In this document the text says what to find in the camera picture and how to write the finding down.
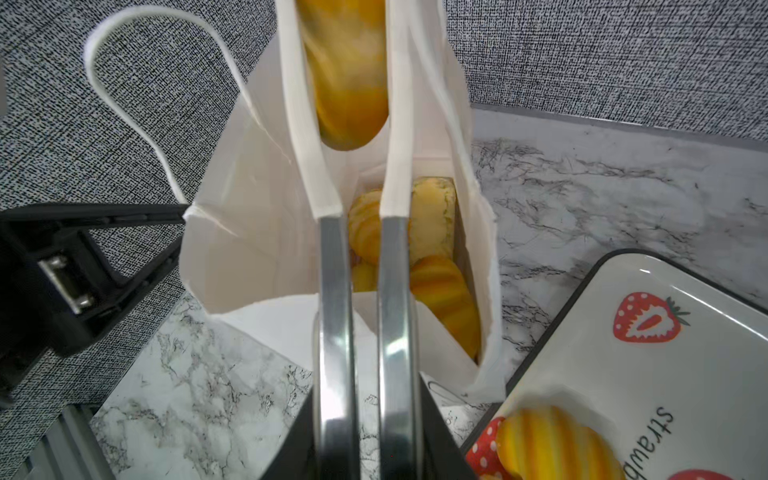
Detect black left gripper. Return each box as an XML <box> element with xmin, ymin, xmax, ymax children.
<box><xmin>1</xmin><ymin>203</ymin><xmax>187</xmax><ymax>408</ymax></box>

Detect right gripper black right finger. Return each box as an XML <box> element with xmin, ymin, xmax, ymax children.
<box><xmin>420</xmin><ymin>379</ymin><xmax>476</xmax><ymax>480</ymax></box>

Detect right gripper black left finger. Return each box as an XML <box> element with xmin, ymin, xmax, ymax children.
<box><xmin>261</xmin><ymin>391</ymin><xmax>315</xmax><ymax>480</ymax></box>

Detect steel tongs white tips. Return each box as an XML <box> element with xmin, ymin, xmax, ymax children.
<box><xmin>277</xmin><ymin>1</ymin><xmax>424</xmax><ymax>479</ymax></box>

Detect flaky fake croissant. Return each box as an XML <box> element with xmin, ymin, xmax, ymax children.
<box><xmin>410</xmin><ymin>255</ymin><xmax>481</xmax><ymax>361</ymax></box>
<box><xmin>409</xmin><ymin>177</ymin><xmax>456</xmax><ymax>264</ymax></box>

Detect white printed paper bag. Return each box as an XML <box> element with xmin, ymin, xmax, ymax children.
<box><xmin>82</xmin><ymin>0</ymin><xmax>508</xmax><ymax>404</ymax></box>

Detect striped fake croissant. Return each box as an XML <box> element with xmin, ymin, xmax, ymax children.
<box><xmin>296</xmin><ymin>0</ymin><xmax>389</xmax><ymax>151</ymax></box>
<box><xmin>351</xmin><ymin>261</ymin><xmax>378</xmax><ymax>292</ymax></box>

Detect round striped fake bun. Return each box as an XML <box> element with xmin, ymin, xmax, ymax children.
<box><xmin>495</xmin><ymin>406</ymin><xmax>625</xmax><ymax>479</ymax></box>
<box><xmin>347</xmin><ymin>189</ymin><xmax>382</xmax><ymax>265</ymax></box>

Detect strawberry print serving tray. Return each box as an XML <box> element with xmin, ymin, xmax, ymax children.
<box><xmin>462</xmin><ymin>249</ymin><xmax>767</xmax><ymax>479</ymax></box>

